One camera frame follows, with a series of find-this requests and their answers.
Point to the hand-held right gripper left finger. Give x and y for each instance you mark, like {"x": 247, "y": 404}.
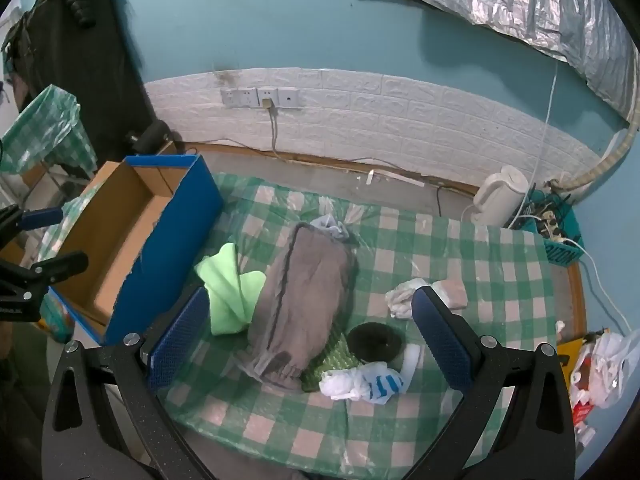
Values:
{"x": 181, "y": 340}

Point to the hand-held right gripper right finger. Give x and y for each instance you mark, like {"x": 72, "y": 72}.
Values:
{"x": 440, "y": 340}

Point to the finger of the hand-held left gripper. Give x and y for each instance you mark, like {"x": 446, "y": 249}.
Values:
{"x": 42, "y": 217}
{"x": 55, "y": 267}

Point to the light green microfibre cloth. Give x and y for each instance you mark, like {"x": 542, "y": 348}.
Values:
{"x": 225, "y": 285}

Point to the blue cardboard box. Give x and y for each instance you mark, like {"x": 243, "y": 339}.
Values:
{"x": 165, "y": 250}

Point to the white blue striped sock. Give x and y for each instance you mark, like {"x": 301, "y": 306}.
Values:
{"x": 350, "y": 385}

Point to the green glitter scouring pad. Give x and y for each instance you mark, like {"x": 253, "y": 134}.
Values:
{"x": 340, "y": 362}

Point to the grey trousers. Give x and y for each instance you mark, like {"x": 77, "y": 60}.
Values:
{"x": 300, "y": 300}

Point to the printed tissue packet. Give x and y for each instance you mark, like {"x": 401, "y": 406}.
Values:
{"x": 56, "y": 316}

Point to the crumpled white plastic bag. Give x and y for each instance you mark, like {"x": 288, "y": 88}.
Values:
{"x": 402, "y": 295}

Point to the black round object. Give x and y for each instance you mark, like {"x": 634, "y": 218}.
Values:
{"x": 375, "y": 342}

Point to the green checked plastic tablecloth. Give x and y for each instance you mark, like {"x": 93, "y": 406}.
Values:
{"x": 450, "y": 250}

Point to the green checked plastic bag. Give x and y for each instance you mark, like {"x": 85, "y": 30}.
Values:
{"x": 45, "y": 120}

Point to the yellow packet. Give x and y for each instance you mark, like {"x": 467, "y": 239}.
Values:
{"x": 570, "y": 350}

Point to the black cylindrical object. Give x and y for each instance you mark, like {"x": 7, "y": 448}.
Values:
{"x": 150, "y": 136}

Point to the teal plastic basket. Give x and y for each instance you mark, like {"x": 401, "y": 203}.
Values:
{"x": 560, "y": 252}

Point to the grey sock bundle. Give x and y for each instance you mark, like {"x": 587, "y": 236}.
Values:
{"x": 332, "y": 230}

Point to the white electric kettle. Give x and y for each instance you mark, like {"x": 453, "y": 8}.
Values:
{"x": 500, "y": 195}

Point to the orange red printed packet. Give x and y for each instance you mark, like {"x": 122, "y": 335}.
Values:
{"x": 581, "y": 412}

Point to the white power strip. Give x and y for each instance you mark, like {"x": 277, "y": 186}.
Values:
{"x": 550, "y": 225}

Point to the black jacket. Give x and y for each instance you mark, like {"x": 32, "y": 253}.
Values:
{"x": 75, "y": 60}

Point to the white tape strip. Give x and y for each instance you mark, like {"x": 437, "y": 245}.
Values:
{"x": 371, "y": 177}

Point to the silver foil tarp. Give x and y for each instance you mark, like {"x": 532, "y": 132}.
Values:
{"x": 525, "y": 0}

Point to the white wall socket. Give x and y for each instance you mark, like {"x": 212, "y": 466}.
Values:
{"x": 289, "y": 97}
{"x": 229, "y": 98}
{"x": 267, "y": 95}
{"x": 246, "y": 97}

